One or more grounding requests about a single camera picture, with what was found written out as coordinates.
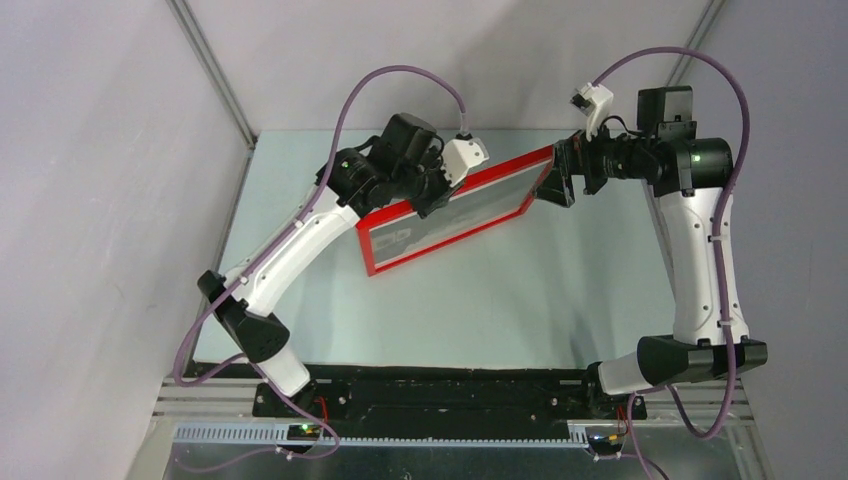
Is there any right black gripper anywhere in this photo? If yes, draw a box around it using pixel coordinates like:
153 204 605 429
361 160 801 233
532 114 655 208

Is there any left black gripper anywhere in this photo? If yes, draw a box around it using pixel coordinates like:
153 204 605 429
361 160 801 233
392 145 465 219

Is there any red wooden picture frame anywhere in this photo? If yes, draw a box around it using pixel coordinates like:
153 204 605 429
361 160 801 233
354 144 556 278

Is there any landscape photo print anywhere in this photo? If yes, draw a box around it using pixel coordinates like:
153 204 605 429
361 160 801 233
369 162 547 268

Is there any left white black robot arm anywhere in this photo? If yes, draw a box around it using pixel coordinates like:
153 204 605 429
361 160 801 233
198 113 489 417

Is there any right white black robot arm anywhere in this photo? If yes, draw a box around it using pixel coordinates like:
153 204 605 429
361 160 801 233
534 84 768 418

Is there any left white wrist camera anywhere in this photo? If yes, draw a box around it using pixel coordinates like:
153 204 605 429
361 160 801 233
441 137 490 188

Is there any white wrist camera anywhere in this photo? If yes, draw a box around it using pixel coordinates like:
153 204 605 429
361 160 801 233
441 137 490 188
570 83 614 141

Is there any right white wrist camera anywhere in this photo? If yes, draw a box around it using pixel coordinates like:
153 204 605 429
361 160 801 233
570 83 614 141

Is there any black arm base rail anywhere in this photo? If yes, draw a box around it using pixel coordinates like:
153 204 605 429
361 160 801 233
185 360 657 442

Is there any grey slotted cable duct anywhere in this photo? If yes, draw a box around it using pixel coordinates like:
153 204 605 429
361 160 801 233
173 422 589 449

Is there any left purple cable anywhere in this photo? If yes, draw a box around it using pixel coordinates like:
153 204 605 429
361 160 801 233
172 64 468 461

